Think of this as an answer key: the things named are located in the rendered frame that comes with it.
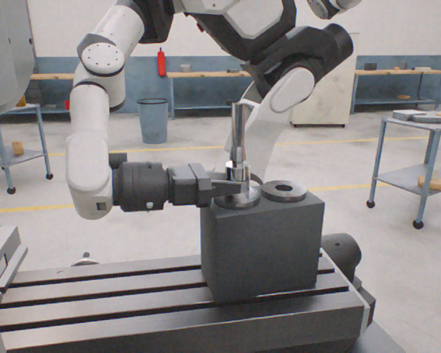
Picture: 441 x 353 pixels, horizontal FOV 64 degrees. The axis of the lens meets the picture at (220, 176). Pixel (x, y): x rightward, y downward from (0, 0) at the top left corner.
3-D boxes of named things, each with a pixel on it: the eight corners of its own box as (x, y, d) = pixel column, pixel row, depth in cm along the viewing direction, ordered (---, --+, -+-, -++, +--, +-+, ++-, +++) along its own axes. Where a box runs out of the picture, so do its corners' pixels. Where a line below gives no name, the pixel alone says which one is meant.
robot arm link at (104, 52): (54, 54, 66) (105, -9, 78) (66, 101, 76) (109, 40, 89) (114, 74, 66) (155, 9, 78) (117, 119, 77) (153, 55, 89)
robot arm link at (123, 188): (140, 197, 57) (64, 200, 54) (139, 223, 65) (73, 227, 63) (137, 139, 62) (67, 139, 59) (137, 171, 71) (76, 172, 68)
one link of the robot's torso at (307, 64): (301, 82, 112) (284, 49, 107) (326, 86, 100) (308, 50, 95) (269, 107, 112) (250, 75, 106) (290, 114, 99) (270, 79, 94)
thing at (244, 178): (239, 187, 71) (240, 163, 69) (254, 195, 67) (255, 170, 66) (219, 192, 69) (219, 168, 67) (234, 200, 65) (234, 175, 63)
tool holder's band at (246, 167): (240, 163, 69) (240, 158, 69) (255, 170, 66) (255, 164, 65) (219, 168, 67) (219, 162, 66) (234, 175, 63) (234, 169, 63)
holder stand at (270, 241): (200, 269, 79) (198, 185, 72) (289, 253, 85) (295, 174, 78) (216, 305, 68) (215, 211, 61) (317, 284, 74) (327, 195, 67)
